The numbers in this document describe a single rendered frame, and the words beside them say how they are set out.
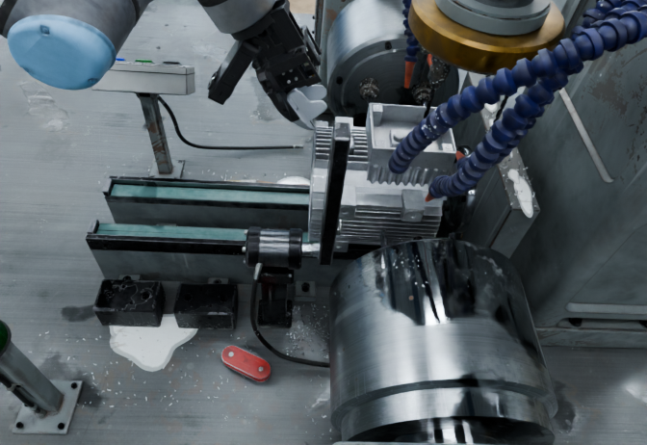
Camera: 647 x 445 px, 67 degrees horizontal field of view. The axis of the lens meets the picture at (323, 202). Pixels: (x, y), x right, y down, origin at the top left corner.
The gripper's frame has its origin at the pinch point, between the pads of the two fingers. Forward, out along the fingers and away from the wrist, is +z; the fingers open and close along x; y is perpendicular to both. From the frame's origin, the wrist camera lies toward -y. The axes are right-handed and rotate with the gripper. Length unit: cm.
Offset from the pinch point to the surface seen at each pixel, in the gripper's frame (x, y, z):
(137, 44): 63, -56, 1
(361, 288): -31.9, 7.9, 0.5
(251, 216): -3.0, -18.3, 13.5
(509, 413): -46, 20, 5
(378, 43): 15.1, 13.5, 0.8
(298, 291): -15.4, -12.9, 23.2
